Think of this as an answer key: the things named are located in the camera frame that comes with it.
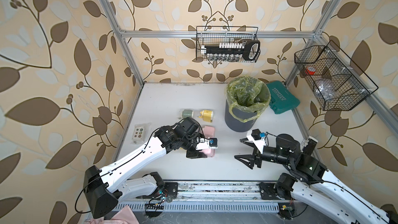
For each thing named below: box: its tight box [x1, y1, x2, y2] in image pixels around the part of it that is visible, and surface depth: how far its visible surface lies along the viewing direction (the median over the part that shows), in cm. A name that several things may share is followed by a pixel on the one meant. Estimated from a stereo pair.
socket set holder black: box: [201, 40, 261, 62], surface depth 86 cm
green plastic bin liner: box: [224, 75, 272, 122], surface depth 84 cm
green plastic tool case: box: [266, 80, 301, 115], surface depth 107 cm
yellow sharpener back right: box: [197, 109, 215, 123], surface depth 98 cm
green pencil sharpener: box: [178, 109, 195, 120], surface depth 98 cm
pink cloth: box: [85, 204, 140, 224], surface depth 69 cm
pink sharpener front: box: [199, 148, 216, 158], surface depth 67 cm
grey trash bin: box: [224, 99, 258, 133], surface depth 80 cm
